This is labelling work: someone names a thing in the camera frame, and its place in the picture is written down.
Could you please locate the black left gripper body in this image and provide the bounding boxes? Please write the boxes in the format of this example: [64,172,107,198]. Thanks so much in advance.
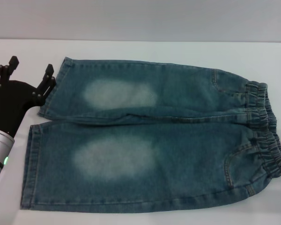
[0,79,42,139]

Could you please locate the blue denim shorts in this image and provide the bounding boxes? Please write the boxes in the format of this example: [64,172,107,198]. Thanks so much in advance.
[20,56,281,214]

